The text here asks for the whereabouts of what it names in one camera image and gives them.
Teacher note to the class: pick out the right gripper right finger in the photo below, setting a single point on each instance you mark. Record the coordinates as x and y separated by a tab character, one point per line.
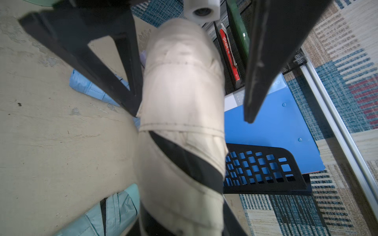
277	31

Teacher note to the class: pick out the light blue umbrella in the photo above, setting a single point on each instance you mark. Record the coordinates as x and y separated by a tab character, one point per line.
83	85

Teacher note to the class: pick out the beige umbrella black stripes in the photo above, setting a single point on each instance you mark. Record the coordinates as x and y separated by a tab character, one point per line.
180	160

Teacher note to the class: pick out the mint green folded umbrella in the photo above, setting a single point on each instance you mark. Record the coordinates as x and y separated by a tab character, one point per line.
109	217

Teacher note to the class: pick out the green pen cup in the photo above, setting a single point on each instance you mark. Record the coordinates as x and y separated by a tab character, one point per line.
44	3

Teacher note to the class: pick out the green book on shelf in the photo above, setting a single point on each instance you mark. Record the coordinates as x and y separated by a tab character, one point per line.
238	30

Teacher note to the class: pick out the red and green book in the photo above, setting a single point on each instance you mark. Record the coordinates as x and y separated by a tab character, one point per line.
227	55

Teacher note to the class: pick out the blue clip file folder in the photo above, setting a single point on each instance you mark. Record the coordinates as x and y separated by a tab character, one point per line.
279	123

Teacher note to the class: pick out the black mesh file holder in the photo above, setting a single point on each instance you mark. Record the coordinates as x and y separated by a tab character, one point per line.
263	170

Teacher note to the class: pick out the black wire shelf rack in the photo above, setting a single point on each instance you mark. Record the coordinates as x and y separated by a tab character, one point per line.
245	8

